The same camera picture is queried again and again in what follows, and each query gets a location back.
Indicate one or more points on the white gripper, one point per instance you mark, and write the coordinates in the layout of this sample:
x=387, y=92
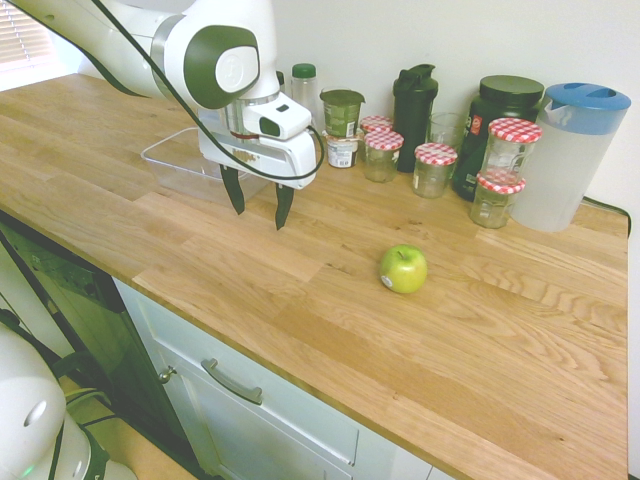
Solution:
x=270, y=160

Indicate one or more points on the green apple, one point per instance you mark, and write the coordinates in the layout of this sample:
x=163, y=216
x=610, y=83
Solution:
x=404, y=270

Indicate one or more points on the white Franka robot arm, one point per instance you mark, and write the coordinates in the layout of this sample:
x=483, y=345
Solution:
x=125, y=40

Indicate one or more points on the clear plastic container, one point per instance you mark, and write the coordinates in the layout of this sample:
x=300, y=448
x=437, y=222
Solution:
x=175, y=165

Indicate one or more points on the white yogurt cup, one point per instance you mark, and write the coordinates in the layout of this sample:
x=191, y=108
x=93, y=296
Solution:
x=342, y=150

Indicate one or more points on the green yogurt cup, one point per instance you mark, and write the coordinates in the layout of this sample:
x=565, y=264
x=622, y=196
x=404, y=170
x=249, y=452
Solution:
x=342, y=112

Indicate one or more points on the clear bottle green cap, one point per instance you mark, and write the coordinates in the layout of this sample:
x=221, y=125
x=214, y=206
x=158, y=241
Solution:
x=304, y=85

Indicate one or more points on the glass jar red checked lid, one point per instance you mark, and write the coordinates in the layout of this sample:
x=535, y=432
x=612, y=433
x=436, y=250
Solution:
x=492, y=205
x=382, y=157
x=432, y=172
x=376, y=123

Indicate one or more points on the black shaker bottle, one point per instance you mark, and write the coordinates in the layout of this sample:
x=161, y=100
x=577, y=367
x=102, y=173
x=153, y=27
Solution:
x=412, y=115

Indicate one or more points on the metal cabinet knob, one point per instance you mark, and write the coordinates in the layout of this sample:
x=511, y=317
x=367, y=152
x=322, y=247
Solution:
x=167, y=375

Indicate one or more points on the clear drinking glass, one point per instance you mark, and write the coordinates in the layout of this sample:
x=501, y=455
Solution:
x=446, y=130

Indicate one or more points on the white kitchen cabinet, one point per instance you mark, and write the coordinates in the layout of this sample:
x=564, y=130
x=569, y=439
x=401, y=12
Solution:
x=280, y=435

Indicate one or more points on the tall jar red checked lid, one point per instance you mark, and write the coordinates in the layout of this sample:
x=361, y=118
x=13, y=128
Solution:
x=510, y=152

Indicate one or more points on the black protein powder tub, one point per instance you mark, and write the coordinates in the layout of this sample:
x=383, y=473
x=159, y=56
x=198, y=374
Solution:
x=507, y=97

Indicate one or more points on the white window blinds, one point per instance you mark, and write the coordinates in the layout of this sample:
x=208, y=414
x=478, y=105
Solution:
x=22, y=35

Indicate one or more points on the plastic pitcher blue lid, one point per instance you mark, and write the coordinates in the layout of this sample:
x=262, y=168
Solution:
x=570, y=160

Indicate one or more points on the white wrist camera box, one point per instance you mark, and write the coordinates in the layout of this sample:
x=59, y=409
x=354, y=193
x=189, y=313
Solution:
x=287, y=115

